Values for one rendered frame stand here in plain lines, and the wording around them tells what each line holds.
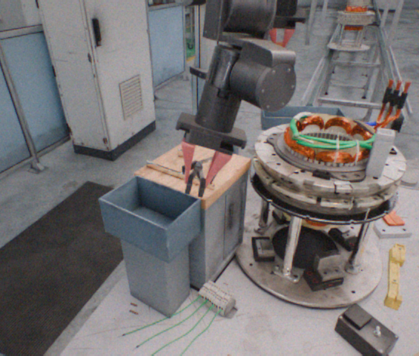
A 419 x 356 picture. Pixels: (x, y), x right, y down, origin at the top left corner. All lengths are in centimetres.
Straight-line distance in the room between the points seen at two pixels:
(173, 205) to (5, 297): 151
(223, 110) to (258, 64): 8
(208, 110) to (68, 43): 247
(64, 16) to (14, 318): 201
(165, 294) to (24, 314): 129
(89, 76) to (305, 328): 244
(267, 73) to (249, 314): 57
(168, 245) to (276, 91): 33
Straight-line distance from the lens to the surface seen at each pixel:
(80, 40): 279
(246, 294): 84
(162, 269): 68
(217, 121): 46
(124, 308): 83
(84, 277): 200
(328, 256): 84
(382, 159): 71
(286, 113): 114
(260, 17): 46
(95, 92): 285
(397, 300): 90
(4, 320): 198
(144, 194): 74
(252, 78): 40
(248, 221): 100
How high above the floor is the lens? 144
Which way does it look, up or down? 33 degrees down
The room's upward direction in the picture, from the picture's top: straight up
